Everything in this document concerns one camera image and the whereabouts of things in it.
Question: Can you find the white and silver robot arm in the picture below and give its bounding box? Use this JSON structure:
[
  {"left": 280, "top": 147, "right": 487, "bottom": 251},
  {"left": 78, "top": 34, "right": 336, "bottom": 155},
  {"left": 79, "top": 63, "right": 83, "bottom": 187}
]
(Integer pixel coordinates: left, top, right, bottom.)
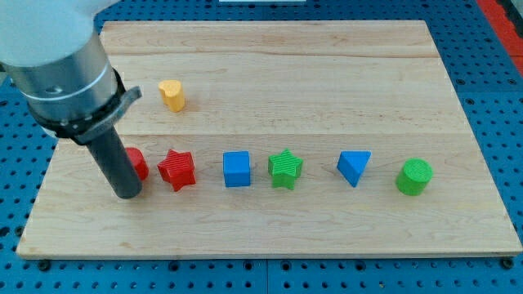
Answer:
[{"left": 1, "top": 0, "right": 141, "bottom": 145}]

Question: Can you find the wooden board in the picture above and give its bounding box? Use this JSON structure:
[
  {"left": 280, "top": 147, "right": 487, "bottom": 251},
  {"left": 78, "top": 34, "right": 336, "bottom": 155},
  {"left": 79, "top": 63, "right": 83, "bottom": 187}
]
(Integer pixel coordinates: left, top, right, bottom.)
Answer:
[{"left": 17, "top": 20, "right": 522, "bottom": 260}]

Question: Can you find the blue cube block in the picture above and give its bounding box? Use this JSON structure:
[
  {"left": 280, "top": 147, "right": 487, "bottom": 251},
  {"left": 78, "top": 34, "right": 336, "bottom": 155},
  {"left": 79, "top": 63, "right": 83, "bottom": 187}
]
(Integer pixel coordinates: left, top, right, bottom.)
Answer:
[{"left": 222, "top": 150, "right": 251, "bottom": 188}]

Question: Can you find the green star block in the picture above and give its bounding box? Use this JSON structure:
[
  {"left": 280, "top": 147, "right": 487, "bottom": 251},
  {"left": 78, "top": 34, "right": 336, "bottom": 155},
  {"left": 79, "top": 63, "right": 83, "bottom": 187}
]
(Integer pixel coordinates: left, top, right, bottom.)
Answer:
[{"left": 268, "top": 149, "right": 303, "bottom": 190}]

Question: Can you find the red star block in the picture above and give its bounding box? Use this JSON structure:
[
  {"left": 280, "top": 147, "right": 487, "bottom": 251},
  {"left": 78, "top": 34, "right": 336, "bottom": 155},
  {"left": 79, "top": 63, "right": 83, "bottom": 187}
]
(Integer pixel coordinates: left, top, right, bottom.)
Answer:
[{"left": 157, "top": 149, "right": 196, "bottom": 192}]

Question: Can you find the blue triangle block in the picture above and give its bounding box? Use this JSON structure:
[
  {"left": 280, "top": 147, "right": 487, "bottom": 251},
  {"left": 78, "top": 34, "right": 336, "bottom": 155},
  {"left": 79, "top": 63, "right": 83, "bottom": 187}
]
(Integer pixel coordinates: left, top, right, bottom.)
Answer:
[{"left": 337, "top": 150, "right": 372, "bottom": 188}]

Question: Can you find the yellow heart block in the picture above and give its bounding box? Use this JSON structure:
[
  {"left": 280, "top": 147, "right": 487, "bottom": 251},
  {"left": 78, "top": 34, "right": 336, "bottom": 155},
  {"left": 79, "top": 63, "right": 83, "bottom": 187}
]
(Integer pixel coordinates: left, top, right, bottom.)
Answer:
[{"left": 159, "top": 80, "right": 186, "bottom": 113}]

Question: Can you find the red cylinder block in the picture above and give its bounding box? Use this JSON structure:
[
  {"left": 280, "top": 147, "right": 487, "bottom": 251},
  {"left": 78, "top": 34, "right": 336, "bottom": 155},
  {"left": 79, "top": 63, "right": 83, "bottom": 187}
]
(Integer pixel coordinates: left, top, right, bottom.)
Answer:
[{"left": 125, "top": 147, "right": 149, "bottom": 180}]

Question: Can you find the black cylindrical pointer tool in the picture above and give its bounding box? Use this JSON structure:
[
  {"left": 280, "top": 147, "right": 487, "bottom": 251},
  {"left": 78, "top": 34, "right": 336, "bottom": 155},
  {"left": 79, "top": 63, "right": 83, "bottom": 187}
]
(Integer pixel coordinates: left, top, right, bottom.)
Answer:
[{"left": 87, "top": 127, "right": 142, "bottom": 199}]

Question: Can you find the green cylinder block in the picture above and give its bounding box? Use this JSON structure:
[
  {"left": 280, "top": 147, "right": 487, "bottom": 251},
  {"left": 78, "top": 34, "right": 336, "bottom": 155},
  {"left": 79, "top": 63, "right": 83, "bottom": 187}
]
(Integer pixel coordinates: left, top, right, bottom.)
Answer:
[{"left": 396, "top": 158, "right": 433, "bottom": 196}]

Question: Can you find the red mat corner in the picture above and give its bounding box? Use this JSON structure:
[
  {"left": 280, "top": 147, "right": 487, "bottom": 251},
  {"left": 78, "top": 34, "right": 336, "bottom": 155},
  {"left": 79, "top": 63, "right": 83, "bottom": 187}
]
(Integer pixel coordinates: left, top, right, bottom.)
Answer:
[{"left": 476, "top": 0, "right": 522, "bottom": 74}]

